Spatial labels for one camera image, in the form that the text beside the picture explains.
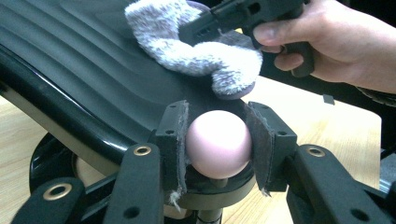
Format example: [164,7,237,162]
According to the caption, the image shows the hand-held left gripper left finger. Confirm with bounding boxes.
[102,100,191,224]

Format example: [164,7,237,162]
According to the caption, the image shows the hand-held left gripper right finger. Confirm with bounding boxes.
[244,101,393,224]

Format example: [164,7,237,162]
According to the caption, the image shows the grey cloth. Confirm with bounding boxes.
[124,0,264,101]

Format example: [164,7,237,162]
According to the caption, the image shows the pink ball knob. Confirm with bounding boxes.
[185,109,252,180]

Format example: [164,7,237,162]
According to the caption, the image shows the black wavy tray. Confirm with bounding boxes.
[0,0,260,224]

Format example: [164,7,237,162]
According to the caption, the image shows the right hand-held gripper cable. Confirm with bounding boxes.
[356,86,396,108]

